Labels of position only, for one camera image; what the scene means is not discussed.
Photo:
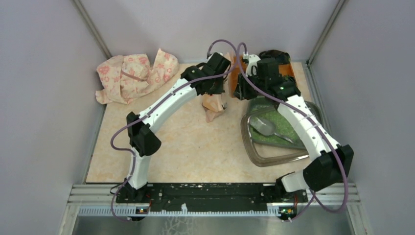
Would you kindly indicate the orange compartment tray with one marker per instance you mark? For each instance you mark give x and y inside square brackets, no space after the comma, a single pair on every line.
[285,70]

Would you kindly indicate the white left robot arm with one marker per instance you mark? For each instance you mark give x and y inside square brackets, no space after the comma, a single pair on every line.
[203,78]

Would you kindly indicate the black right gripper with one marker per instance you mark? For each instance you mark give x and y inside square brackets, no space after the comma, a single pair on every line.
[241,91]

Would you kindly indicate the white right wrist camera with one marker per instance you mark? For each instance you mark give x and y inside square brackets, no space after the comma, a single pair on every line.
[251,61]

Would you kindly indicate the orange cat litter bag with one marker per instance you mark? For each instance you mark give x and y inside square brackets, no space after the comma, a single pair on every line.
[215,105]

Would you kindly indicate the grey metal scoop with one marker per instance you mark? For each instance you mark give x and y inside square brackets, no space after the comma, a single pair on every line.
[266,128]

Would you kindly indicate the dark green litter box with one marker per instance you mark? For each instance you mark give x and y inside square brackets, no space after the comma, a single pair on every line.
[262,108]

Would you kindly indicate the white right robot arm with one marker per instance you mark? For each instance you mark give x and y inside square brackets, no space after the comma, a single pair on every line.
[330,161]

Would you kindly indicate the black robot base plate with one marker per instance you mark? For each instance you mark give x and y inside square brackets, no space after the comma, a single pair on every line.
[211,199]

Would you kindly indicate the pink patterned cloth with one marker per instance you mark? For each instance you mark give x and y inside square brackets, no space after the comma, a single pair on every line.
[127,78]

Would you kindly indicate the dark cloth on tray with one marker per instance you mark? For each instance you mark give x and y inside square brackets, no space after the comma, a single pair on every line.
[283,58]

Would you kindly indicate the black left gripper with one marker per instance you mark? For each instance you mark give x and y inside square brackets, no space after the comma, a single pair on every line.
[220,89]

